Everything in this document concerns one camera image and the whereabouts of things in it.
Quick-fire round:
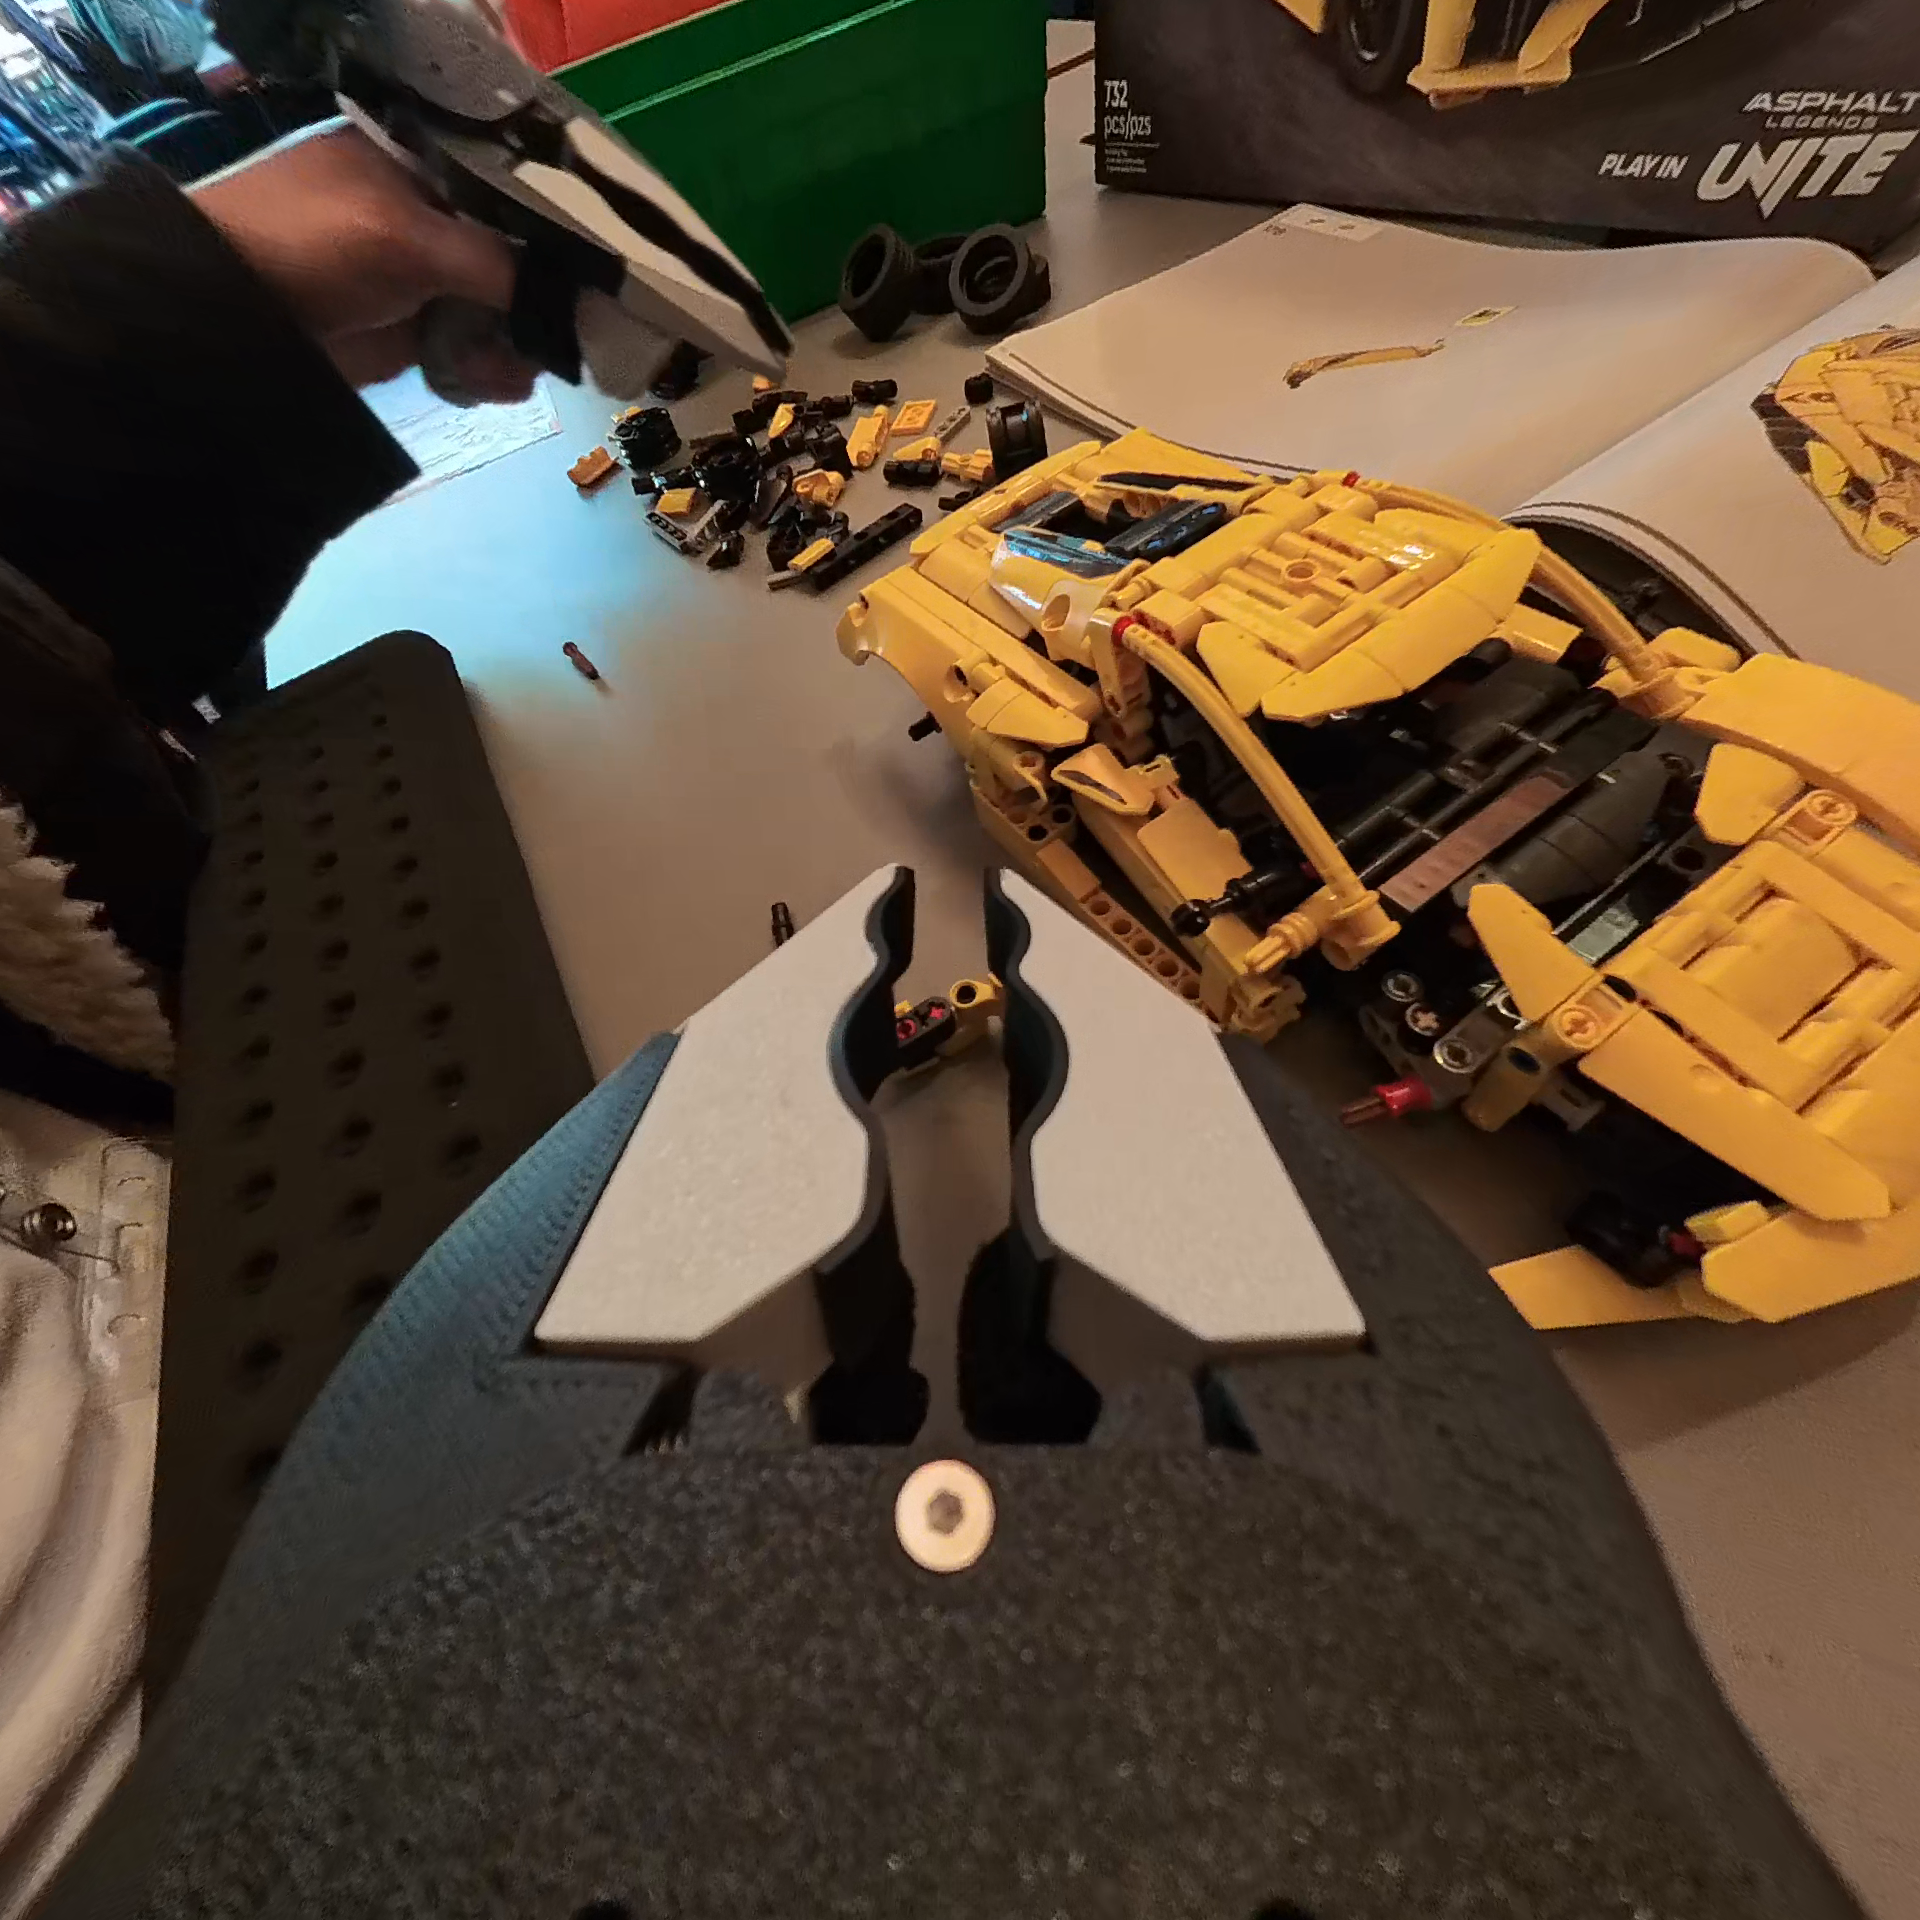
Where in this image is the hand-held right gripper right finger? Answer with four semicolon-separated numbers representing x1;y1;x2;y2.
981;865;1371;1431

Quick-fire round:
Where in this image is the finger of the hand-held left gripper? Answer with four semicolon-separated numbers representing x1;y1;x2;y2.
558;108;790;336
501;163;797;404

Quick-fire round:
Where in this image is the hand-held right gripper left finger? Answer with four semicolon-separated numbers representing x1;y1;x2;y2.
532;862;919;1428

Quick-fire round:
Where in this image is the small yellow connector piece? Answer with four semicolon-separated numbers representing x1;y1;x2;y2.
891;973;1007;1070

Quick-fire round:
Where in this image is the instruction booklet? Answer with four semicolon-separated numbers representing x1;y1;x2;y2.
981;202;1920;666

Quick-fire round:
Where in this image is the grey desk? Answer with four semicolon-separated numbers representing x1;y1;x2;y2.
261;15;1920;1920

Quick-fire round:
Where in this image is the person's left hand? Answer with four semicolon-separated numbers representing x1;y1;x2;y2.
193;124;529;411

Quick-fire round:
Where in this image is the green plastic bin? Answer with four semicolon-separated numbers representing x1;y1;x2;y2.
546;0;1050;325

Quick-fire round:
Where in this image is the pile of black yellow bricks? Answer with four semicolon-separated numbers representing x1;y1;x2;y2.
566;374;995;595

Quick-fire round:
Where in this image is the yellow toy brick car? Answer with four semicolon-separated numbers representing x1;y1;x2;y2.
835;426;1920;1331

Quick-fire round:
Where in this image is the toy car set box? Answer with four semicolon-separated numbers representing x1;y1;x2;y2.
1092;0;1920;258

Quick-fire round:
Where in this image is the dark fleece-lined jacket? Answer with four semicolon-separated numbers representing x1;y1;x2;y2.
0;554;212;1129

